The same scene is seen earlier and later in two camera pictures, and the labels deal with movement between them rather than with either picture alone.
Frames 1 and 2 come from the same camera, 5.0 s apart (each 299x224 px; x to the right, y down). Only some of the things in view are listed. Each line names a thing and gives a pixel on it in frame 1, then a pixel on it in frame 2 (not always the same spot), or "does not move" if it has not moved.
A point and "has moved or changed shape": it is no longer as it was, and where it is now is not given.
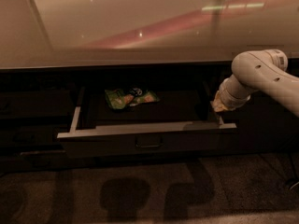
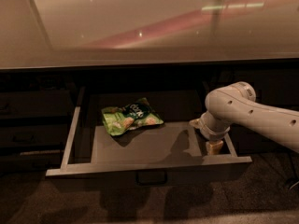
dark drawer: (147, 121) has moved or changed shape
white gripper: (226, 97) to (209, 131)
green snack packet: (120, 98) to (123, 118)
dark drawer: (45, 104) does not move
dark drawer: (32, 136) does not move
